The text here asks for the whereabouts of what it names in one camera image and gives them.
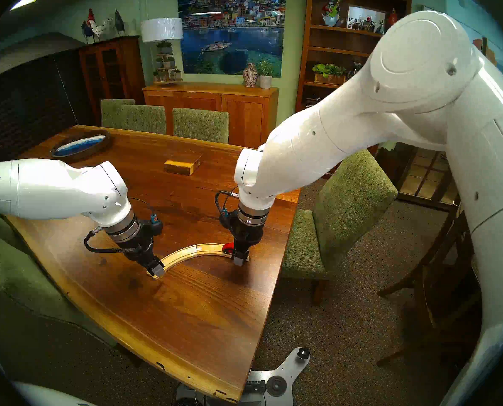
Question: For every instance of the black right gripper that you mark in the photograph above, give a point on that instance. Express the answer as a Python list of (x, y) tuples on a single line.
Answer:
[(248, 236)]

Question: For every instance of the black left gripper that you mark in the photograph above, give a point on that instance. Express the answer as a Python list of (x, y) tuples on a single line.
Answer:
[(143, 253)]

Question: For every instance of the red toy train car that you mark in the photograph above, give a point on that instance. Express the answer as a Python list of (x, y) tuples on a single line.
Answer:
[(227, 247)]

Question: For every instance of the curved wooden train track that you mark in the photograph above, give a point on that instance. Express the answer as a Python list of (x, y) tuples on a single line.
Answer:
[(179, 253), (209, 248)]

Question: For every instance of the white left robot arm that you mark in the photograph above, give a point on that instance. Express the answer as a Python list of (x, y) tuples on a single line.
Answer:
[(44, 189)]

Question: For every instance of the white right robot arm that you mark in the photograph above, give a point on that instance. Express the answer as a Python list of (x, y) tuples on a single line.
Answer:
[(404, 83)]

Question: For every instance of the white left shoulder shell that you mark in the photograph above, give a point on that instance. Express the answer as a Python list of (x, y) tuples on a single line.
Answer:
[(52, 396)]

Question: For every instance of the rectangular wooden block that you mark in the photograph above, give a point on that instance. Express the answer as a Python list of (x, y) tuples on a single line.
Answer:
[(183, 164)]

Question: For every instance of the black knob on base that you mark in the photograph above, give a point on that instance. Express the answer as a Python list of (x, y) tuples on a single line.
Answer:
[(303, 352)]

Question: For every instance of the green upholstered chair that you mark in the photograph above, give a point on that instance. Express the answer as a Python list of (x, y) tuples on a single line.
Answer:
[(200, 124), (353, 202), (143, 118), (19, 278), (114, 111)]

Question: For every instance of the light wood sideboard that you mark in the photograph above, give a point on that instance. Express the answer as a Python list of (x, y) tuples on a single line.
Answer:
[(209, 105)]

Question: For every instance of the small stack of books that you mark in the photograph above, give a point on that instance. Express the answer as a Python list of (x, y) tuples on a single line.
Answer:
[(312, 100)]

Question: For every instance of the plant in white pot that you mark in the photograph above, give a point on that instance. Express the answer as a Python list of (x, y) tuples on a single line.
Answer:
[(265, 80)]

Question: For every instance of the patterned ceramic vase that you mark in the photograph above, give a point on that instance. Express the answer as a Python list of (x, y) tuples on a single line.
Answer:
[(250, 75)]

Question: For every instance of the dark wooden chair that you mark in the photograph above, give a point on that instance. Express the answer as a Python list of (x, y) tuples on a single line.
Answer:
[(437, 282)]

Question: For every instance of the dark glass door console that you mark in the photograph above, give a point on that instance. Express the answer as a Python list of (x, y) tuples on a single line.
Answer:
[(425, 176)]

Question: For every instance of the succulents in wooden planter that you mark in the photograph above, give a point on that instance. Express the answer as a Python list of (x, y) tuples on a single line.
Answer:
[(329, 73)]

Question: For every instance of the dark wood glass cabinet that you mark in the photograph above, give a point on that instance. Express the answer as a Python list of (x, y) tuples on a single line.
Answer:
[(107, 71)]

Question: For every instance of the tiered stand with succulents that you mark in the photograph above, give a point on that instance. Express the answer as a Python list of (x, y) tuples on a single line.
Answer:
[(167, 62)]

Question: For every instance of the dark window blind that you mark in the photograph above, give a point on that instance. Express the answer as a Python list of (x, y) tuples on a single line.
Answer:
[(23, 105)]

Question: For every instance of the harbour town painting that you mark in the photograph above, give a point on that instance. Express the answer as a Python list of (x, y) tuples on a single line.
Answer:
[(230, 28)]

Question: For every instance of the white lamp shade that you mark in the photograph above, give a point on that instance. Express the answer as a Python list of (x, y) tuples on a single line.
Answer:
[(162, 29)]

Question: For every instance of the tall wooden bookshelf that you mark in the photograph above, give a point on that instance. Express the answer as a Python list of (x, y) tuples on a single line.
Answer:
[(340, 30)]

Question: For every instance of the white rooster figurine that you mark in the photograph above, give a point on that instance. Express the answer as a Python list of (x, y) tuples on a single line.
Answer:
[(100, 28)]

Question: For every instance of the dark bird figurine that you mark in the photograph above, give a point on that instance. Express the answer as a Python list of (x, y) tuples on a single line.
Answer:
[(119, 23)]

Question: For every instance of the blue rooster figurine red comb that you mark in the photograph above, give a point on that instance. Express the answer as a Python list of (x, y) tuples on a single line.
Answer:
[(88, 28)]

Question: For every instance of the colourful ceramic figurine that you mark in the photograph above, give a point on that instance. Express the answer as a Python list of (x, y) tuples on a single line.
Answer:
[(331, 12)]

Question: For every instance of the framed text sign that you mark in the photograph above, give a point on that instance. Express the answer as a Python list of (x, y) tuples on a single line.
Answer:
[(363, 18)]

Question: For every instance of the red jar ornament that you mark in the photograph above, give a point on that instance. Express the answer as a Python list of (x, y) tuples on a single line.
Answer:
[(392, 17)]

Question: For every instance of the ceiling light panel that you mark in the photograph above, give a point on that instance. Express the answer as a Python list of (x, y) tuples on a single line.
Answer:
[(25, 1)]

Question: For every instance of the abstract landscape canvas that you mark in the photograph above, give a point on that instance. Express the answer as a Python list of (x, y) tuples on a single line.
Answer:
[(501, 60), (478, 43)]

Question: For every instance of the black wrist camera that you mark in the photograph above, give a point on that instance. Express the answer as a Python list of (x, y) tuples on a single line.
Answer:
[(153, 228), (230, 225)]

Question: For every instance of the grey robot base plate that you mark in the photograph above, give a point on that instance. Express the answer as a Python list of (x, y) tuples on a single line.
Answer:
[(291, 367)]

